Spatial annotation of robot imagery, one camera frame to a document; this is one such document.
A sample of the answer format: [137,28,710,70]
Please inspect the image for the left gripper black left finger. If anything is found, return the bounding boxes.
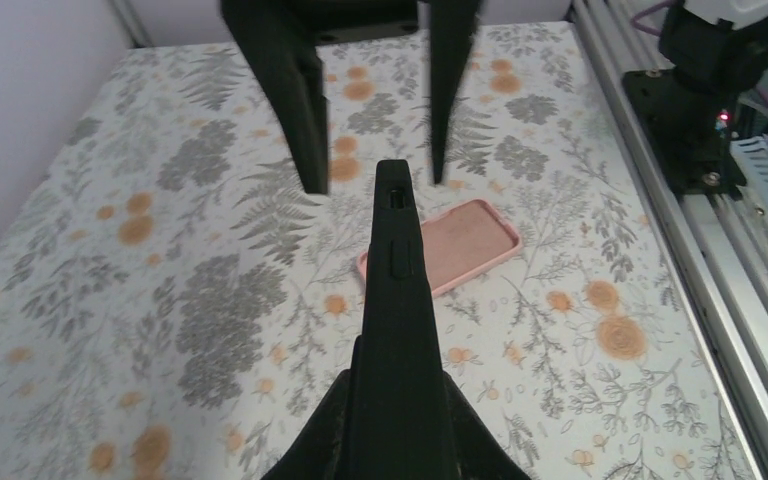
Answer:
[262,369,351,480]

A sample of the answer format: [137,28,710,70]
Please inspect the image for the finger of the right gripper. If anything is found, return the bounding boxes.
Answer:
[428,0,483,184]
[220,0,329,195]

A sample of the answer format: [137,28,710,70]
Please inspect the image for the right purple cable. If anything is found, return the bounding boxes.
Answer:
[629,0,768,143]

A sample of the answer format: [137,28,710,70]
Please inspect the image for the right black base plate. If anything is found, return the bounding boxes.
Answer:
[622,69,747,198]

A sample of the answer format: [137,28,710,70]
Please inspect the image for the aluminium rail frame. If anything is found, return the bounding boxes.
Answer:
[569,1,768,479]

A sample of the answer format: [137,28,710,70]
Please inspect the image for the pink phone case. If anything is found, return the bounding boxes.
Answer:
[357,199,523,303]

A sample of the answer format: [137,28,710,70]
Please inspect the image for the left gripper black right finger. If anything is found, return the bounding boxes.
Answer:
[443,373,530,480]

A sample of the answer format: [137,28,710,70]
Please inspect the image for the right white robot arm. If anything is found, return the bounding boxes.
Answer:
[220,1,768,195]

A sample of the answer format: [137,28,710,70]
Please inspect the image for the floral patterned table mat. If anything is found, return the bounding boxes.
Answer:
[0,22,761,479]

